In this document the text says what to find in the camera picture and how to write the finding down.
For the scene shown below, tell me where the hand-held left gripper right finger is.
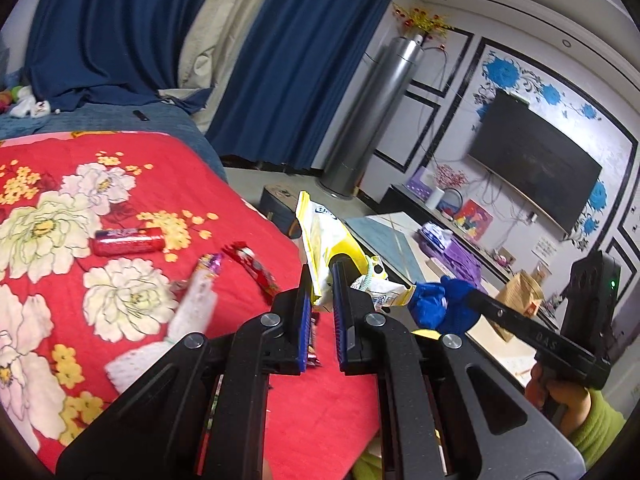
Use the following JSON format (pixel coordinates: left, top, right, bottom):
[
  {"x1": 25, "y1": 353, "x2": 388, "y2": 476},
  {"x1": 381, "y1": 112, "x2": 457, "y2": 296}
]
[{"x1": 329, "y1": 255, "x2": 587, "y2": 480}]

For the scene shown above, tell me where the purple cloth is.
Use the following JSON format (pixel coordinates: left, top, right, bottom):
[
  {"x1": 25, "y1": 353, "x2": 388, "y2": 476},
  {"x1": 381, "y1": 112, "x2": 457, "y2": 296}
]
[{"x1": 417, "y1": 237, "x2": 493, "y2": 293}]

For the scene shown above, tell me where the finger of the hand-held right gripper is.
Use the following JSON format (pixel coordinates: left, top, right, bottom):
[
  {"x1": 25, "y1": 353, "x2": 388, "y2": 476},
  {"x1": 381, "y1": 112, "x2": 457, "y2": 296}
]
[{"x1": 469, "y1": 288, "x2": 532, "y2": 349}]

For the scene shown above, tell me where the marble top coffee table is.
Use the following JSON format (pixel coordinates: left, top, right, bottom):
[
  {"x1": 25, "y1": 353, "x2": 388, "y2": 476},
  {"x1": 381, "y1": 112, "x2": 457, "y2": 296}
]
[{"x1": 345, "y1": 210, "x2": 543, "y2": 378}]

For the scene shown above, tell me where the blue white tissue pack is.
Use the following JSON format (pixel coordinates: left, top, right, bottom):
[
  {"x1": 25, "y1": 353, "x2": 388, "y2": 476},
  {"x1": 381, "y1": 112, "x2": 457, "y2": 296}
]
[{"x1": 419, "y1": 222, "x2": 453, "y2": 251}]

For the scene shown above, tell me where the white crumpled cloth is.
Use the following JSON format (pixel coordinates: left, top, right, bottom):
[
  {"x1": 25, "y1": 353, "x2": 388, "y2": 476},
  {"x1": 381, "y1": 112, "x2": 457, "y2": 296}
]
[{"x1": 10, "y1": 95, "x2": 51, "y2": 118}]

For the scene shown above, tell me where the colourful painting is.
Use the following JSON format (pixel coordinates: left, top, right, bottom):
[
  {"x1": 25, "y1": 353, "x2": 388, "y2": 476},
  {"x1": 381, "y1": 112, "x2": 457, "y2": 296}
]
[{"x1": 452, "y1": 199, "x2": 493, "y2": 242}]

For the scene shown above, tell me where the blue curtain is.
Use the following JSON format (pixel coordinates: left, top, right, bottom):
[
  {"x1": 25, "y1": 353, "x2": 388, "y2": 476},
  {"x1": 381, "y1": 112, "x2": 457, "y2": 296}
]
[
  {"x1": 205, "y1": 0, "x2": 408, "y2": 171},
  {"x1": 25, "y1": 0, "x2": 236, "y2": 111}
]

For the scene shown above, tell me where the pink purple snack wrapper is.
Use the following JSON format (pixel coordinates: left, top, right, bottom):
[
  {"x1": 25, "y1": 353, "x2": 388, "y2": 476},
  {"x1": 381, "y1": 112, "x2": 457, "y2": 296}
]
[{"x1": 196, "y1": 252, "x2": 224, "y2": 281}]

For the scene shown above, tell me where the beige curtain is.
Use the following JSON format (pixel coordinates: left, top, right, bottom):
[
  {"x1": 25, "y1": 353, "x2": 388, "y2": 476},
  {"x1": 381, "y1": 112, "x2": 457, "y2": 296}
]
[{"x1": 160, "y1": 0, "x2": 301, "y2": 133}]

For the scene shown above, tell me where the blue plastic bag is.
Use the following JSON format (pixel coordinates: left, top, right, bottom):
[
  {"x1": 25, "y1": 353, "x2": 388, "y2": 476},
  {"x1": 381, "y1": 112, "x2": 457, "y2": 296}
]
[{"x1": 410, "y1": 275, "x2": 483, "y2": 336}]

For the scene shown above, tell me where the red floral blanket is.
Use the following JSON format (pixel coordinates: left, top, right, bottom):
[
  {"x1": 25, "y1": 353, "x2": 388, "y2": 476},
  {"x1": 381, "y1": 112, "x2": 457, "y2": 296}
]
[{"x1": 0, "y1": 130, "x2": 381, "y2": 476}]

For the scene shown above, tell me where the purple box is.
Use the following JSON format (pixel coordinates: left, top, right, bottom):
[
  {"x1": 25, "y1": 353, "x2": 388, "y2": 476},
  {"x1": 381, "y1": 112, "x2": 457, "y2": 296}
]
[{"x1": 406, "y1": 167, "x2": 433, "y2": 200}]

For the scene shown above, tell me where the blue bed sheet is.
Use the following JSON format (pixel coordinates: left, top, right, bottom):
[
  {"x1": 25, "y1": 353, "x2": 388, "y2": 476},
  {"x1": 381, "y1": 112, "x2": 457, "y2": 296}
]
[{"x1": 0, "y1": 102, "x2": 228, "y2": 186}]

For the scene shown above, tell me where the white foam fruit net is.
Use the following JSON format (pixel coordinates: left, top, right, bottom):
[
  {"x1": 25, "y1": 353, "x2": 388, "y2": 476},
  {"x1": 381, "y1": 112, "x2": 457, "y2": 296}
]
[
  {"x1": 104, "y1": 341, "x2": 172, "y2": 394},
  {"x1": 167, "y1": 275, "x2": 219, "y2": 344}
]

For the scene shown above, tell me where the person's right hand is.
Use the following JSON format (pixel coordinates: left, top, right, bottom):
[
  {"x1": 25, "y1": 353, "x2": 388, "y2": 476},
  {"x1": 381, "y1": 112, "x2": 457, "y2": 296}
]
[{"x1": 524, "y1": 364, "x2": 592, "y2": 432}]

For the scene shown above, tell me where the white wall note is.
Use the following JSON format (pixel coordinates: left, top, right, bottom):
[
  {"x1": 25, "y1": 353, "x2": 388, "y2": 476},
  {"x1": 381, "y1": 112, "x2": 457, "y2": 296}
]
[{"x1": 532, "y1": 237, "x2": 558, "y2": 261}]

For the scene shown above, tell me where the red snack packet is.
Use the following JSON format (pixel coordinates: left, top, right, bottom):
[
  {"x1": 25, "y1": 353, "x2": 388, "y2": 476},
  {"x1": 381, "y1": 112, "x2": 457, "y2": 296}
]
[{"x1": 91, "y1": 226, "x2": 164, "y2": 257}]

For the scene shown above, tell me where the yellow snack bag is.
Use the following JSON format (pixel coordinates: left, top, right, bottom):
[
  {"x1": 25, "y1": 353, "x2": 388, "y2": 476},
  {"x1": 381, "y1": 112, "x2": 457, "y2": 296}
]
[{"x1": 295, "y1": 190, "x2": 417, "y2": 313}]

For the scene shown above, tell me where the round desk ornament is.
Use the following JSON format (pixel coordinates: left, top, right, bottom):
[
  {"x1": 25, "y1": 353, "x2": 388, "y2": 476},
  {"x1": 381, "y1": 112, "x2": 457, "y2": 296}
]
[{"x1": 437, "y1": 187, "x2": 463, "y2": 216}]

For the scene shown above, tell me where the pink flower bouquet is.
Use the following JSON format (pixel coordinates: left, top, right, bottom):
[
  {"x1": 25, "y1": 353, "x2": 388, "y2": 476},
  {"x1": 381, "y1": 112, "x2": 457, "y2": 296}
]
[{"x1": 432, "y1": 164, "x2": 468, "y2": 188}]

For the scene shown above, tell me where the person's green clothing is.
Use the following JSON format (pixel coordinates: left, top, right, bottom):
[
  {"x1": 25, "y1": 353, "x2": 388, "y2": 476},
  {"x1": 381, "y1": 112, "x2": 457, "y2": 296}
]
[{"x1": 351, "y1": 452, "x2": 383, "y2": 480}]

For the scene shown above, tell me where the black wall television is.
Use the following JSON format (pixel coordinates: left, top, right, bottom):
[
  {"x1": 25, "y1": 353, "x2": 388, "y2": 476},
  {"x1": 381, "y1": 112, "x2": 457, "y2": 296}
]
[{"x1": 467, "y1": 89, "x2": 603, "y2": 235}]

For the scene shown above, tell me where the person's right forearm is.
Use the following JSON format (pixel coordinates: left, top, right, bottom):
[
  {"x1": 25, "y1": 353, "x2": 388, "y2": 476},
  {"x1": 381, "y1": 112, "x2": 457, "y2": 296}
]
[{"x1": 567, "y1": 390, "x2": 628, "y2": 471}]

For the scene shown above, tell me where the gold red flower decoration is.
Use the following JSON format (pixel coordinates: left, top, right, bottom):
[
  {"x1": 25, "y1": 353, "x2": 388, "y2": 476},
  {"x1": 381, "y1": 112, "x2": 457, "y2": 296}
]
[{"x1": 392, "y1": 2, "x2": 453, "y2": 41}]

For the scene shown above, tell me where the red striped snack wrapper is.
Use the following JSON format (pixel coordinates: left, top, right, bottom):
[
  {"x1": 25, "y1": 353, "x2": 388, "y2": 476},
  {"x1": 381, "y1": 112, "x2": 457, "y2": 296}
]
[{"x1": 222, "y1": 241, "x2": 282, "y2": 297}]

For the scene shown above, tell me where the silver tower air conditioner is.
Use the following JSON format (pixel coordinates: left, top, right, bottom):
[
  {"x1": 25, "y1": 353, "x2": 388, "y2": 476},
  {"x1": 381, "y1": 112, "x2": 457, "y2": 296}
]
[{"x1": 320, "y1": 35, "x2": 425, "y2": 198}]

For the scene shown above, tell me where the brown paper bag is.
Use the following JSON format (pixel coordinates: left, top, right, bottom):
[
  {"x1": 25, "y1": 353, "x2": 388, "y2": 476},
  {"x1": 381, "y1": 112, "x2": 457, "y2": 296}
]
[{"x1": 495, "y1": 269, "x2": 546, "y2": 343}]

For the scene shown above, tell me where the dark low stool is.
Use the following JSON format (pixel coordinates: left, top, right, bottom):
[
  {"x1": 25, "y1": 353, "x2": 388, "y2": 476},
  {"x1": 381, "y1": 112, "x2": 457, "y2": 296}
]
[{"x1": 260, "y1": 184, "x2": 306, "y2": 238}]

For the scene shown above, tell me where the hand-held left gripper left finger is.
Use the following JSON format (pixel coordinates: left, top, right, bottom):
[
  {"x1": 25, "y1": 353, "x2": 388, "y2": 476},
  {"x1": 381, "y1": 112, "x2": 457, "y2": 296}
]
[{"x1": 55, "y1": 264, "x2": 315, "y2": 480}]

